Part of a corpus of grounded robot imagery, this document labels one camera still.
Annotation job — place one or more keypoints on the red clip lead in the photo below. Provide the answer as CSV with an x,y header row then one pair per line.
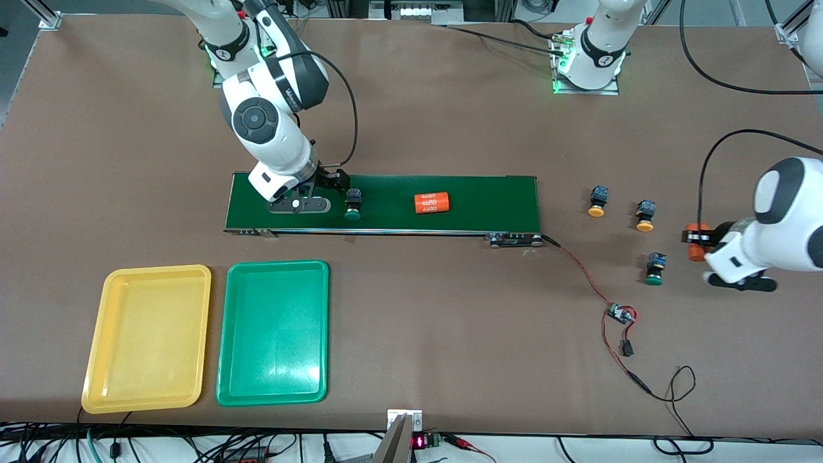
x,y
460,442

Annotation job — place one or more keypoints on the red digit display module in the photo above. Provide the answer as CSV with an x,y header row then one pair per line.
x,y
419,442

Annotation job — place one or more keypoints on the yellow push button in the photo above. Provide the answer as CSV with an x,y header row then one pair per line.
x,y
599,194
646,209

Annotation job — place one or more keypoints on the aluminium frame profile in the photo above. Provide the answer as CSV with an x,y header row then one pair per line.
x,y
50,20
789,29

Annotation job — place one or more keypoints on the small black connector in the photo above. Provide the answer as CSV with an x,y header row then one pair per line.
x,y
627,349

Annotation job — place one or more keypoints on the orange cylinder with white print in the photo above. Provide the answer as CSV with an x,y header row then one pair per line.
x,y
696,253
431,203

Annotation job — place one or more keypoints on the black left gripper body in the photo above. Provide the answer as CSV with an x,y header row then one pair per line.
x,y
719,235

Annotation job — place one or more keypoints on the black power plug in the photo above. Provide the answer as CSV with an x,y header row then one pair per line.
x,y
328,450

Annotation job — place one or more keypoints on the grey camera pole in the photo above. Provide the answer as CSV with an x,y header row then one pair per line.
x,y
393,447

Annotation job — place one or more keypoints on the silver mounting plate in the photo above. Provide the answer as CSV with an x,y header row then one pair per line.
x,y
415,418

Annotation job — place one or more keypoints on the green conveyor belt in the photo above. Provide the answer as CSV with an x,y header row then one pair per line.
x,y
392,186

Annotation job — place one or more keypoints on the green plastic tray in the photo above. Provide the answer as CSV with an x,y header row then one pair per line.
x,y
276,360

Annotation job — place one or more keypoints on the green push button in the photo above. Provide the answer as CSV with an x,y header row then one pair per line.
x,y
656,262
353,204

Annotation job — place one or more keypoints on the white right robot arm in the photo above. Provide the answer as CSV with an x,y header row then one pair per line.
x,y
263,122

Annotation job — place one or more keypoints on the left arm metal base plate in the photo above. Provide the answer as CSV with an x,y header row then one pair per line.
x,y
578,91

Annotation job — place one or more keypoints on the yellow plastic tray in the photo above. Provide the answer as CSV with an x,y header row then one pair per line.
x,y
148,334

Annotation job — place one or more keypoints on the metal box with lights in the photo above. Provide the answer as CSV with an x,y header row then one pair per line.
x,y
411,11

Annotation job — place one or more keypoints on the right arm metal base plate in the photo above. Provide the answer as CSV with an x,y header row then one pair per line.
x,y
217,82

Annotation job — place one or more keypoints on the small green circuit board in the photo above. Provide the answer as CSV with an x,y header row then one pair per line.
x,y
621,314

